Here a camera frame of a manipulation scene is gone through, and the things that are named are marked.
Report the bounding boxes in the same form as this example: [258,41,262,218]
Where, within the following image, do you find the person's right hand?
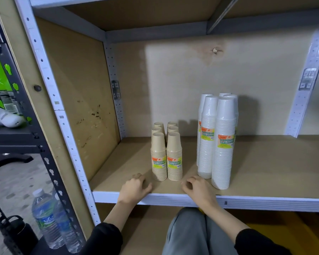
[181,176,219,209]

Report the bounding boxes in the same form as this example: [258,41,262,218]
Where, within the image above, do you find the person's left hand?
[117,173,153,205]

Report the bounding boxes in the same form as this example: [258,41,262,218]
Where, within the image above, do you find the person's right forearm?
[201,198,253,245]

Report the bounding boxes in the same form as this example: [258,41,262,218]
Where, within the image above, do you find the person's left forearm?
[103,200,139,233]

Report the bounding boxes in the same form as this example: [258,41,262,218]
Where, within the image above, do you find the group of brown paper cup stacks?
[150,121,183,182]

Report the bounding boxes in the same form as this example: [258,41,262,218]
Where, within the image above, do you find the person's grey trousers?
[162,207,239,255]

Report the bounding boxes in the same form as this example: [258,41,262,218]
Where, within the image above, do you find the person's black left sleeve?
[78,222,123,255]

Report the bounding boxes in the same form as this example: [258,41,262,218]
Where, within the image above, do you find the person's black sleeve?
[78,222,123,255]
[234,228,293,255]

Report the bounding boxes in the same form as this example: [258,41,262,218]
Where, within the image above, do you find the white metal shelf rack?
[13,0,319,255]

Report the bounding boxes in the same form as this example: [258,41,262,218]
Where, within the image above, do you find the clear plastic water bottle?
[32,188,65,250]
[52,187,83,254]

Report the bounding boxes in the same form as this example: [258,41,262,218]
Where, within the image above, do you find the person's black right sleeve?
[234,228,293,255]

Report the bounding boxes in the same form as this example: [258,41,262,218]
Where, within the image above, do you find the grey sticker on upright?
[298,68,319,91]
[111,80,122,101]

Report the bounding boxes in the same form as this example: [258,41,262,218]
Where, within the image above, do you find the black metal shelf rack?
[0,2,86,255]

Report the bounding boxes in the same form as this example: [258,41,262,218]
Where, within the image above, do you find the black chair base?
[0,154,34,173]

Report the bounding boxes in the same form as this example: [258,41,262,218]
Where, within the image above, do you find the white plush toy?
[0,106,26,128]

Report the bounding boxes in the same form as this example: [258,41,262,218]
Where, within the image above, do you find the black flask with handle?
[3,215,39,255]

